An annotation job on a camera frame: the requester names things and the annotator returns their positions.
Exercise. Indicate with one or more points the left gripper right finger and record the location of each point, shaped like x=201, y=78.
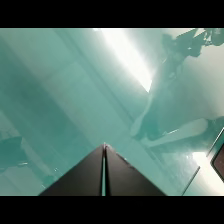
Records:
x=128, y=178

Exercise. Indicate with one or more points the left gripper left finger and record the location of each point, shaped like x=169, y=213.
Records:
x=85, y=176

